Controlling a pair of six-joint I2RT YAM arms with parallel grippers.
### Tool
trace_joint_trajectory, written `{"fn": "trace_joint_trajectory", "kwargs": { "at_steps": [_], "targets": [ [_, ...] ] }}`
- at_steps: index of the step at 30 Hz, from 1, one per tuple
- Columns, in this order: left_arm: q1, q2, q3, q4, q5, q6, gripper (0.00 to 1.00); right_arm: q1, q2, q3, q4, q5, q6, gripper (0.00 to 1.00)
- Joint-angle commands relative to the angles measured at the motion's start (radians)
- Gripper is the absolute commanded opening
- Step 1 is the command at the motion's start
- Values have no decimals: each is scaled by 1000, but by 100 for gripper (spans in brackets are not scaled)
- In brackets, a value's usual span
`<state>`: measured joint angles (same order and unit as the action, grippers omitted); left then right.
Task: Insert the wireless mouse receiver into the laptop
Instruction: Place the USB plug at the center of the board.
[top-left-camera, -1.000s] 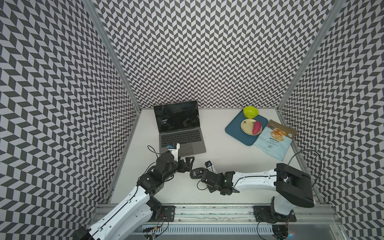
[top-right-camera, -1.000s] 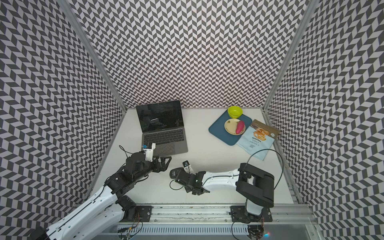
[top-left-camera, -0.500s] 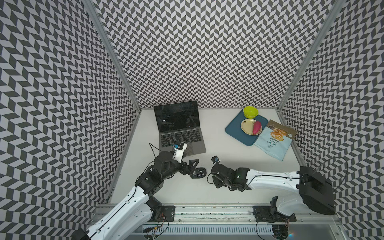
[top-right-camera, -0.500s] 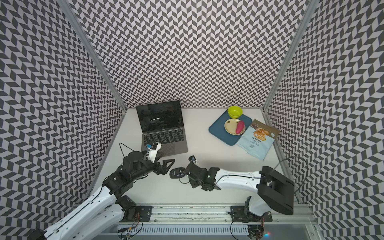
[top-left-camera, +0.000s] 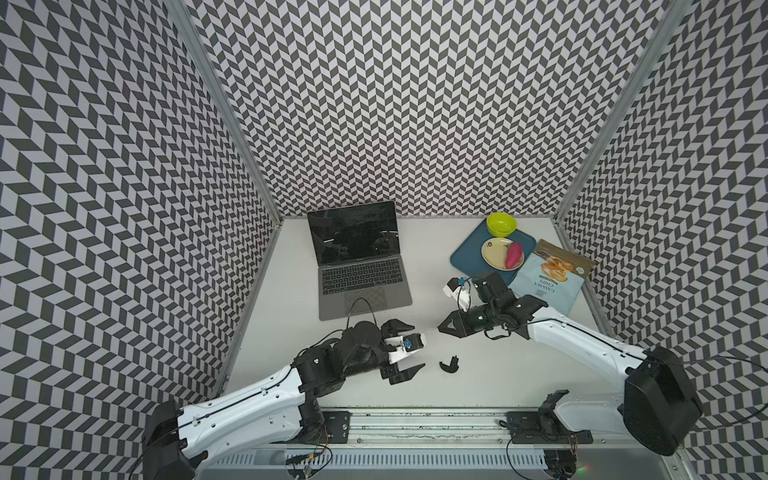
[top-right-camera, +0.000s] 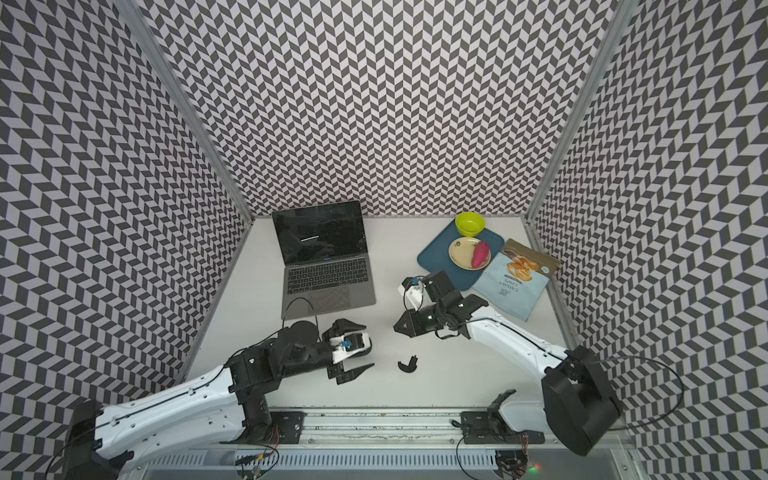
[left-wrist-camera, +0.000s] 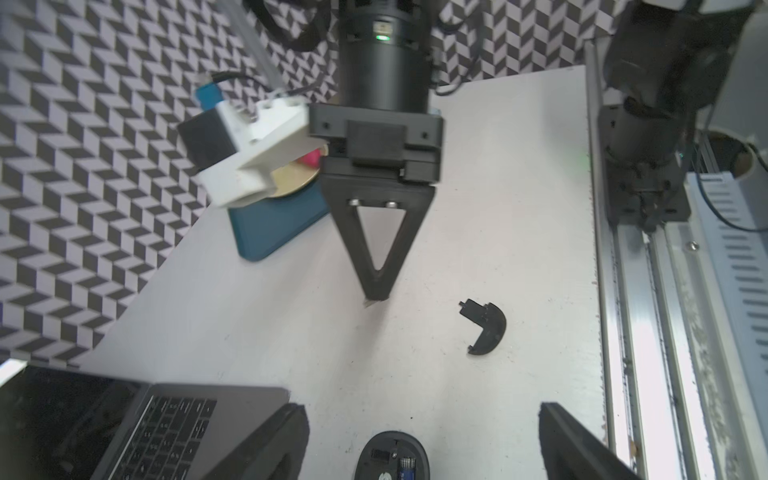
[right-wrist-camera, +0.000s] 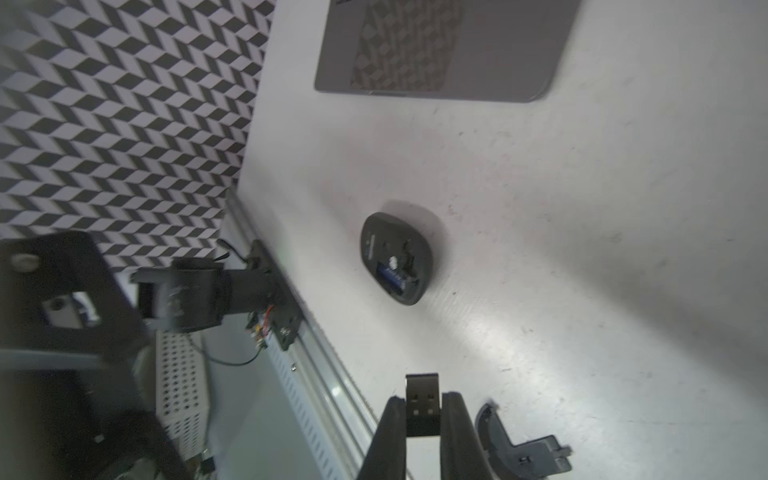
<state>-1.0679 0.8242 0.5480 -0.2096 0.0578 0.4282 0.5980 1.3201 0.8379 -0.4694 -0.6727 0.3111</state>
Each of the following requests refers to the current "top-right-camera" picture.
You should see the grey laptop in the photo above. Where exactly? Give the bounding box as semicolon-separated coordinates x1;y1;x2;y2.
271;200;376;320

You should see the black mouse battery cover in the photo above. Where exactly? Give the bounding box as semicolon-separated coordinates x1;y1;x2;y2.
397;355;418;374

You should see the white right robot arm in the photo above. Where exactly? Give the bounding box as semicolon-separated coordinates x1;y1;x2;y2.
394;271;623;456

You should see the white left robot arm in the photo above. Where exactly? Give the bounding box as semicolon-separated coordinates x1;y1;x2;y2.
53;318;372;479

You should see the teal plastic tray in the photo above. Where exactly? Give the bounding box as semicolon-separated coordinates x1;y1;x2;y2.
417;220;505;291

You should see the cream patterned plate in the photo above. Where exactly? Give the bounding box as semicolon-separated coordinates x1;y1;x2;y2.
448;237;492;271

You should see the magenta sweet potato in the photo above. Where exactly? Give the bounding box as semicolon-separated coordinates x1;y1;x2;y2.
471;241;490;269

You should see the cassava chips bag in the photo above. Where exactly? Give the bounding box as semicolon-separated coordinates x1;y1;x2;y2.
473;239;561;321

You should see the lime green bowl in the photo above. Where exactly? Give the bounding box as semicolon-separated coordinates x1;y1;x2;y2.
454;212;486;237

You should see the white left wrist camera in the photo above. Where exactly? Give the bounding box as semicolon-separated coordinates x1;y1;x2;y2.
328;332;372;364

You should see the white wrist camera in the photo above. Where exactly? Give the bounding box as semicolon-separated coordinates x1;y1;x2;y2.
328;332;372;364
398;275;426;311

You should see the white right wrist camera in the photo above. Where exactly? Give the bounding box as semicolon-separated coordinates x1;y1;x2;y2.
398;275;426;311

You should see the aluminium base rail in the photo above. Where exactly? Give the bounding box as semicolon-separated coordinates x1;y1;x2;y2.
126;408;648;479

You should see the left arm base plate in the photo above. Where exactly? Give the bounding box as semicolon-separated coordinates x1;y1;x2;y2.
236;411;306;445

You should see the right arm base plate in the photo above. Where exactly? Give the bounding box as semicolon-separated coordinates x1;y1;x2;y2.
451;389;545;446

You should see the aluminium corner post left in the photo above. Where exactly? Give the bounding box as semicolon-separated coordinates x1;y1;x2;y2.
114;0;254;226

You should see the aluminium corner post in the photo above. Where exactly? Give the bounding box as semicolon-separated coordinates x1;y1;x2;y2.
114;0;254;226
524;0;639;225

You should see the aluminium corner post right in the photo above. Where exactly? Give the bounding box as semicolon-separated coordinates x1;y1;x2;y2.
524;0;639;225

